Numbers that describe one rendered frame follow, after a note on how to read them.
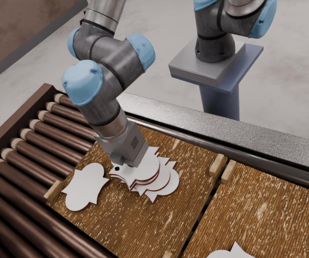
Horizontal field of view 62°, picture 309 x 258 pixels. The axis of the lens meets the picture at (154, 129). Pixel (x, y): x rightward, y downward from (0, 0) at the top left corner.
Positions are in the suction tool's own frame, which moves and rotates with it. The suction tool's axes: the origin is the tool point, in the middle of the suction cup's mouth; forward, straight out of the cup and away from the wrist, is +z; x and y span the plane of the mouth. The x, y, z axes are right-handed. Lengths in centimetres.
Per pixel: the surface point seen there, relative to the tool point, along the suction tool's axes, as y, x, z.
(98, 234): -2.3, -19.6, 5.2
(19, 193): -37.1, -19.6, 7.2
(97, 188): -9.3, -9.1, 4.2
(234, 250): 29.3, -10.2, 4.2
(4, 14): -298, 150, 47
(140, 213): 5.5, -10.6, 5.2
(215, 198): 21.9, -0.5, 5.2
